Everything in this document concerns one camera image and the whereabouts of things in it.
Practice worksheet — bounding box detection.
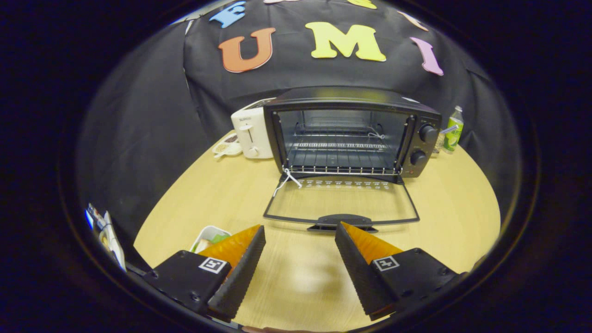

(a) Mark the green label plastic bottle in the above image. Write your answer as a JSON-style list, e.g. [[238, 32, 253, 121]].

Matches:
[[443, 105, 464, 153]]

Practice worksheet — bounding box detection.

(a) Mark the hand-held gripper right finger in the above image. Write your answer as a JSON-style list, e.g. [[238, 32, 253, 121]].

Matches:
[[335, 222, 468, 321]]

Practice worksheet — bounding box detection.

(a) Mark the white food tray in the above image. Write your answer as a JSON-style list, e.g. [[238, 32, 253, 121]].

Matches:
[[190, 225, 232, 254]]

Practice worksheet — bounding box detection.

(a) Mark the white string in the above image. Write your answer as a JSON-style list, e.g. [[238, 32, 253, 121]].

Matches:
[[273, 169, 303, 197]]

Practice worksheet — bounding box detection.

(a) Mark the white pop-up toaster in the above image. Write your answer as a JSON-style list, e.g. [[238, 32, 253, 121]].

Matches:
[[230, 99, 276, 160]]

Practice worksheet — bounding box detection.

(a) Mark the black toaster oven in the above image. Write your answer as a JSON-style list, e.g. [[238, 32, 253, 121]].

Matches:
[[263, 86, 443, 233]]

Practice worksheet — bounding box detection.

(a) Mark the printed paper bundle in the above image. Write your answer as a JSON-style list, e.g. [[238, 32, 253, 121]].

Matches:
[[85, 203, 126, 272]]

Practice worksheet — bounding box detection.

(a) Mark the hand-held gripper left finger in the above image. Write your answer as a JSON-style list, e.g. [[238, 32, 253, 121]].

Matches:
[[142, 225, 266, 323]]

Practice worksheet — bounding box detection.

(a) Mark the white snack plate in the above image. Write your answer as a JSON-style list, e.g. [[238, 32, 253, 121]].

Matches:
[[212, 132, 243, 159]]

